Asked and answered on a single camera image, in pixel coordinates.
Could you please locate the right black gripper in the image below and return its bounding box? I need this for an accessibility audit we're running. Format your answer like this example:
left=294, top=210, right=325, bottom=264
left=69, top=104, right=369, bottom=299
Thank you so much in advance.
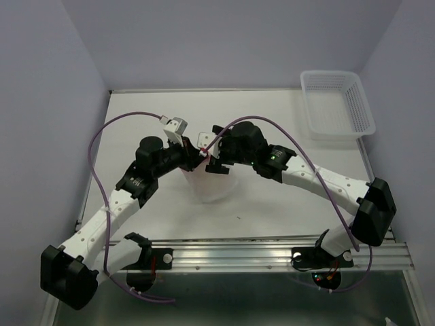
left=205, top=126, right=256, bottom=175

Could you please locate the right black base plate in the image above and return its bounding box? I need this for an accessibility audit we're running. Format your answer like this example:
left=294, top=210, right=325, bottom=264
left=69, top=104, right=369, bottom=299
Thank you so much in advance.
left=292, top=247, right=354, bottom=270

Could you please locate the aluminium frame rail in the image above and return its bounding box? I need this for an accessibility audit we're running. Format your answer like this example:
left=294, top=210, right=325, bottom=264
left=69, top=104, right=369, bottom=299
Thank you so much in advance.
left=54, top=241, right=416, bottom=273

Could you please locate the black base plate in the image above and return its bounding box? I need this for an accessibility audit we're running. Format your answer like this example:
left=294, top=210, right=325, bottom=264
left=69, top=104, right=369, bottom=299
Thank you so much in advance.
left=111, top=248, right=173, bottom=272
left=292, top=247, right=354, bottom=270

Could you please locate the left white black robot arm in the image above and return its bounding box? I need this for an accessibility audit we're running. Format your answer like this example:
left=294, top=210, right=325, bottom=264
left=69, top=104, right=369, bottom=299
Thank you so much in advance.
left=40, top=137, right=204, bottom=310

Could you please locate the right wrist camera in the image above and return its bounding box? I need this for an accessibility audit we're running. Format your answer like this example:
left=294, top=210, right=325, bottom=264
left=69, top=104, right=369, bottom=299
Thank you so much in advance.
left=196, top=132, right=221, bottom=158

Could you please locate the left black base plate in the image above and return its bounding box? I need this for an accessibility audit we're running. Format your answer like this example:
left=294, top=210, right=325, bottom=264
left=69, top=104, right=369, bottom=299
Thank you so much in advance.
left=111, top=248, right=173, bottom=272

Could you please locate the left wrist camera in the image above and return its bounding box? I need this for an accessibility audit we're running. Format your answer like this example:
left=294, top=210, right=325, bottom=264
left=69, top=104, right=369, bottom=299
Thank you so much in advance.
left=160, top=115, right=188, bottom=146

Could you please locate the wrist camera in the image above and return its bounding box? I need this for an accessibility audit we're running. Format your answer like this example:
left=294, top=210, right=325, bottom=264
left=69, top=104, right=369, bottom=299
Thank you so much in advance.
left=160, top=115, right=188, bottom=146
left=196, top=132, right=221, bottom=158

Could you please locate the white mesh laundry bag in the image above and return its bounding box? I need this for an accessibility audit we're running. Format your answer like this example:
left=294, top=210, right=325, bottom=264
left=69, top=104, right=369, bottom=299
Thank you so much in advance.
left=182, top=161, right=238, bottom=203

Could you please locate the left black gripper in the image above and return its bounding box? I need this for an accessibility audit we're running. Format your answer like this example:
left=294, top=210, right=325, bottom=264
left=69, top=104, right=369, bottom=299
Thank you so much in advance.
left=153, top=134, right=204, bottom=179

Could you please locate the white plastic basket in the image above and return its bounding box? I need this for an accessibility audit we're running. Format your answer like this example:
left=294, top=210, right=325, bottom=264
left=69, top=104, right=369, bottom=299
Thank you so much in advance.
left=300, top=70, right=376, bottom=141

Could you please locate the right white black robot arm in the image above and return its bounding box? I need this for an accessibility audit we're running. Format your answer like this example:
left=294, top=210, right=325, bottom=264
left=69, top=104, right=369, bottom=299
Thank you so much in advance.
left=197, top=121, right=397, bottom=265

